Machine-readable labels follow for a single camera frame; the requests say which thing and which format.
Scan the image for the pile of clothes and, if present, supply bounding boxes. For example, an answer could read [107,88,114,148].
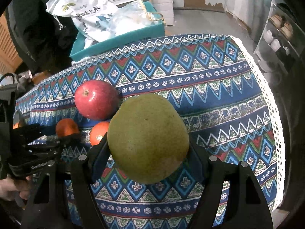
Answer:
[1,71,34,97]

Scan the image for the orange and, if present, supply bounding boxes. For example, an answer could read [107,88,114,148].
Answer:
[13,123,19,129]

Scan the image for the person's left hand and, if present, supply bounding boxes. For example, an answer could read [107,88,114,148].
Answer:
[0,175,31,201]

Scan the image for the wooden louvered wardrobe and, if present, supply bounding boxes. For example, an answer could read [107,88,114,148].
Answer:
[0,14,23,74]

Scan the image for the yellow pear front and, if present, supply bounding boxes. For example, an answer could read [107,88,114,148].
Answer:
[108,93,190,184]

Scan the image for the teal plastic crate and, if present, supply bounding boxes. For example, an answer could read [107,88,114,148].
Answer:
[70,2,165,62]

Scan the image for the patterned blue tablecloth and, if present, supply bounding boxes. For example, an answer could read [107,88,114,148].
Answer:
[16,34,284,228]

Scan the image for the shoe rack with shoes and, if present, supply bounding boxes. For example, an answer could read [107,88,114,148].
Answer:
[254,0,304,74]

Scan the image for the white rice bag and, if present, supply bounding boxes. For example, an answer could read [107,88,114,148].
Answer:
[46,0,118,42]

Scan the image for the black hanging coat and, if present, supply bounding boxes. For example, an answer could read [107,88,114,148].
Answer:
[5,0,78,74]

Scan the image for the red apple back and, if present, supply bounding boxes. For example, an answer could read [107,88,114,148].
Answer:
[75,80,120,120]

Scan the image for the small tangerine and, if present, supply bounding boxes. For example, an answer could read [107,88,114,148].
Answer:
[55,118,80,138]
[89,122,110,146]

